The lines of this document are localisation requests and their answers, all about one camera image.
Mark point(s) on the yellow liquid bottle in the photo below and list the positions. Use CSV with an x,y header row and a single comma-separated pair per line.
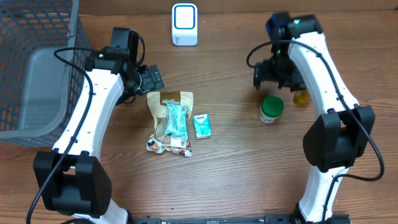
x,y
302,98

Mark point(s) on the teal snack bar wrapper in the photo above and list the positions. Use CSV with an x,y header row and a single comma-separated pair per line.
x,y
177,120

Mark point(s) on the white barcode scanner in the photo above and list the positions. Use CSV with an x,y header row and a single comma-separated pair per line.
x,y
184,24

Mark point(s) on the green lid jar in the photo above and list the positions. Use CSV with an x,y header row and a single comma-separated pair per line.
x,y
270,109

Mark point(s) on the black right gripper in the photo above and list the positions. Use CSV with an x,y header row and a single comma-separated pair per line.
x,y
261,75

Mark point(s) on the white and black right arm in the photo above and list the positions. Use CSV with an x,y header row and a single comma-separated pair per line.
x,y
301,61

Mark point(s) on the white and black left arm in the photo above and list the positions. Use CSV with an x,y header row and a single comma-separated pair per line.
x,y
70,177

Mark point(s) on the teal tissue pack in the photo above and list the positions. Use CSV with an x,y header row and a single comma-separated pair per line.
x,y
202,126

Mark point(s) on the grey plastic mesh basket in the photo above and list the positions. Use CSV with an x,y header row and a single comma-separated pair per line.
x,y
38,90

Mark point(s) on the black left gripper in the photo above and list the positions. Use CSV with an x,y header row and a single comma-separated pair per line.
x,y
151,83

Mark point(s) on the brown snack pouch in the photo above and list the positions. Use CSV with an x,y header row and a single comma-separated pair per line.
x,y
160,142

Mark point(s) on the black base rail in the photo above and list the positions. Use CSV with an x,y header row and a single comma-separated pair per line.
x,y
267,219

